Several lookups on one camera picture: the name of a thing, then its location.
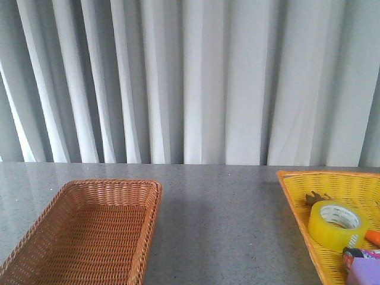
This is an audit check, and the yellow packing tape roll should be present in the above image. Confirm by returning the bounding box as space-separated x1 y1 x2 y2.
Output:
308 200 369 252

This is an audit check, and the white pleated curtain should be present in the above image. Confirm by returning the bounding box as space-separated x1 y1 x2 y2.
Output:
1 1 379 167

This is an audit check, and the brown wicker basket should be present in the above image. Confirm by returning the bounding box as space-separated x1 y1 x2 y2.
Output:
1 179 162 284

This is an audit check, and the brown toy animal figure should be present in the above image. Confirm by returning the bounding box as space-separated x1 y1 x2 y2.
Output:
305 191 333 206

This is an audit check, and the yellow wicker basket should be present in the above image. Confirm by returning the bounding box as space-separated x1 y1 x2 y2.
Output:
277 170 379 284

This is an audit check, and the black pink tube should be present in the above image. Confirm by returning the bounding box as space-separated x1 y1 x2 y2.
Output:
342 247 379 272

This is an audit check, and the orange toy carrot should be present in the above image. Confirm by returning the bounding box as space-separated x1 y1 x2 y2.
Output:
365 230 380 246

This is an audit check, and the purple block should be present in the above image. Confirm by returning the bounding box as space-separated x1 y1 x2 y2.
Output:
346 258 379 285

